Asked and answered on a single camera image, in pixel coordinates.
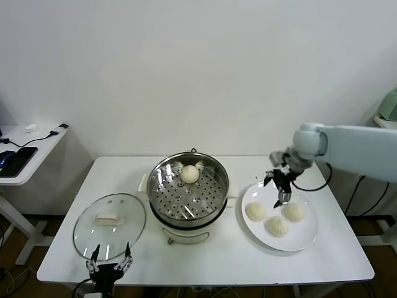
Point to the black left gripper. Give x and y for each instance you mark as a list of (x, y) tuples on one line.
[(105, 276)]

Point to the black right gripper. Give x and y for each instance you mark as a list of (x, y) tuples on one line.
[(283, 181)]

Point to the white steamed baozi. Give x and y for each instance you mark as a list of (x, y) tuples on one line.
[(276, 226), (256, 211), (190, 174), (294, 212)]

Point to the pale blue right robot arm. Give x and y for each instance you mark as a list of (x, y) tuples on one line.
[(356, 146)]

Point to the perforated steel steamer pot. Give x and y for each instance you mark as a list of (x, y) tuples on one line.
[(173, 201)]

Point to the white round plate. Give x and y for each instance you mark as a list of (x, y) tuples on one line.
[(305, 236)]

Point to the cream electric cooker base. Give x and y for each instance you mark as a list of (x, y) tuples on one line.
[(186, 237)]

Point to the black smartphone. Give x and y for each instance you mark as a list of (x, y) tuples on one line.
[(18, 161)]

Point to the mint green appliance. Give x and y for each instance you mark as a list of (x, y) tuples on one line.
[(390, 105)]

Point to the white side table with phone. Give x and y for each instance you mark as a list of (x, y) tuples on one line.
[(40, 136)]

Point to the blue computer mouse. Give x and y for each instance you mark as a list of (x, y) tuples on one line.
[(6, 156)]

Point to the small white object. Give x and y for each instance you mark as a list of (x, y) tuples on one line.
[(31, 128)]

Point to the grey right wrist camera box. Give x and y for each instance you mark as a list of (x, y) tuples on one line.
[(276, 157)]

